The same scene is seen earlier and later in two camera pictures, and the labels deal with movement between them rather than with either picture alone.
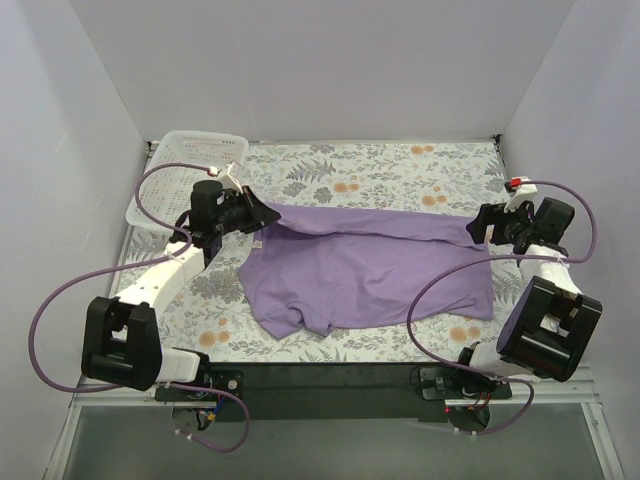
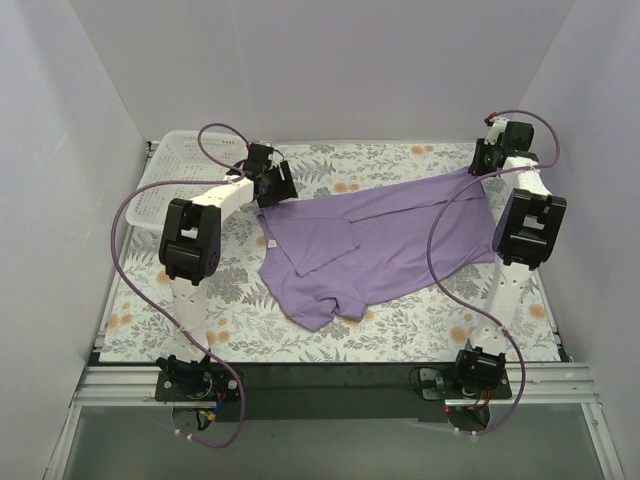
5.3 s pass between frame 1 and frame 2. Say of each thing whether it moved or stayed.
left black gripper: moved
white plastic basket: stayed
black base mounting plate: stayed
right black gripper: moved
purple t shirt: moved
